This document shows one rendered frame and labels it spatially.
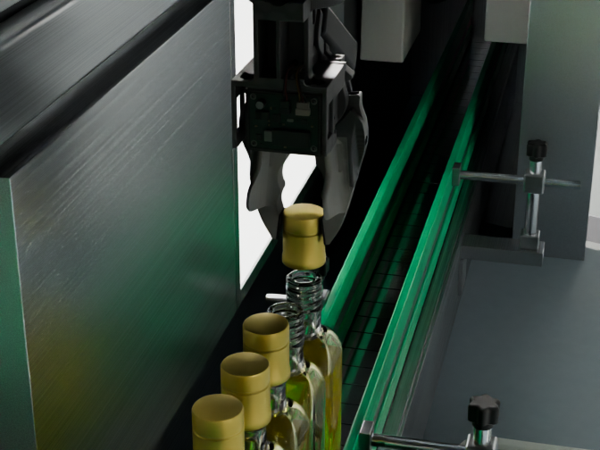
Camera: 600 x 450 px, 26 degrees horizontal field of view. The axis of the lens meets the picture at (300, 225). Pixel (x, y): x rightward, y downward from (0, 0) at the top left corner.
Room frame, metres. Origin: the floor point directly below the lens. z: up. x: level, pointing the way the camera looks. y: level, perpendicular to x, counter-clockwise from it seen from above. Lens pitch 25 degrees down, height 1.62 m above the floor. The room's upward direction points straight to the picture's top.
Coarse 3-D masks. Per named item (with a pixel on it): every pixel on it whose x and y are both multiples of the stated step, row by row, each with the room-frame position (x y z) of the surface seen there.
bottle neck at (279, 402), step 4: (284, 384) 0.82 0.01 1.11; (272, 388) 0.81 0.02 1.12; (276, 388) 0.81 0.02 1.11; (280, 388) 0.82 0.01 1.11; (284, 388) 0.82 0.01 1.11; (272, 392) 0.81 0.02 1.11; (276, 392) 0.81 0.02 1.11; (280, 392) 0.82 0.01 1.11; (284, 392) 0.82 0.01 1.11; (272, 396) 0.81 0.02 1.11; (276, 396) 0.81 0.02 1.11; (280, 396) 0.82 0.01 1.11; (284, 396) 0.82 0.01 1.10; (272, 400) 0.81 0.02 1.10; (276, 400) 0.81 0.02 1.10; (280, 400) 0.82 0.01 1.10; (284, 400) 0.82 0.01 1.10; (272, 404) 0.81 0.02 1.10; (276, 404) 0.81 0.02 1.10; (280, 404) 0.82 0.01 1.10; (284, 404) 0.82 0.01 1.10; (272, 408) 0.81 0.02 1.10; (276, 408) 0.81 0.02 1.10; (280, 408) 0.82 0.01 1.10; (272, 412) 0.81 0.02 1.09
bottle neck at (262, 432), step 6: (246, 432) 0.76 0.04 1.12; (252, 432) 0.76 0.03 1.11; (258, 432) 0.76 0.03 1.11; (264, 432) 0.76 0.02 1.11; (246, 438) 0.76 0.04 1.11; (252, 438) 0.76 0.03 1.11; (258, 438) 0.76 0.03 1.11; (264, 438) 0.76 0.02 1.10; (246, 444) 0.76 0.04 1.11; (252, 444) 0.76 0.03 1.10; (258, 444) 0.76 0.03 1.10; (264, 444) 0.76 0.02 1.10
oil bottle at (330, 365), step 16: (320, 336) 0.93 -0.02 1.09; (336, 336) 0.95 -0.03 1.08; (304, 352) 0.92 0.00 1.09; (320, 352) 0.92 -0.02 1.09; (336, 352) 0.93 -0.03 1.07; (320, 368) 0.91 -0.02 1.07; (336, 368) 0.93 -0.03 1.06; (336, 384) 0.93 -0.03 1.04; (336, 400) 0.93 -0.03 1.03; (336, 416) 0.93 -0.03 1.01; (336, 432) 0.93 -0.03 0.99; (336, 448) 0.94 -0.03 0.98
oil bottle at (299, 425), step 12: (288, 408) 0.82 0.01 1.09; (300, 408) 0.83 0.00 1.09; (276, 420) 0.81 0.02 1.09; (288, 420) 0.81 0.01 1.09; (300, 420) 0.82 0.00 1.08; (276, 432) 0.80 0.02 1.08; (288, 432) 0.80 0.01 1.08; (300, 432) 0.81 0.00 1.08; (288, 444) 0.80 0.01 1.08; (300, 444) 0.81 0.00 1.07
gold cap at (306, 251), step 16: (288, 208) 0.95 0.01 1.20; (304, 208) 0.95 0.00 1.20; (320, 208) 0.95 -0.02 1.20; (288, 224) 0.93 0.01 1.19; (304, 224) 0.92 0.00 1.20; (320, 224) 0.93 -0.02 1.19; (288, 240) 0.93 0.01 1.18; (304, 240) 0.92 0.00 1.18; (320, 240) 0.93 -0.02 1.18; (288, 256) 0.93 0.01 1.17; (304, 256) 0.92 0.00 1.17; (320, 256) 0.93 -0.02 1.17
